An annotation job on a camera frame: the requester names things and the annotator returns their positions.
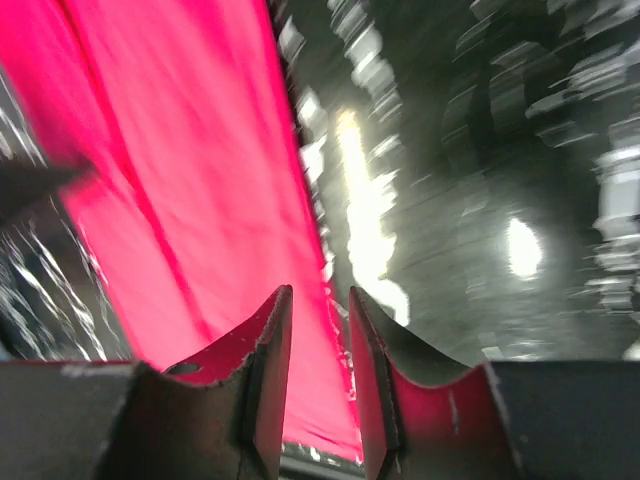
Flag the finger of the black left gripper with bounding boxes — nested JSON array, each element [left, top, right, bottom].
[[1, 161, 93, 225]]

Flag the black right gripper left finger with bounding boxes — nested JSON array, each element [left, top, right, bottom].
[[1, 286, 293, 479]]

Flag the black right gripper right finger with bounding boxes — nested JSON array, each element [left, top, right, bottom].
[[349, 287, 639, 479]]

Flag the bright pink t-shirt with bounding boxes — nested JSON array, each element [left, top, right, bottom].
[[1, 1, 362, 460]]

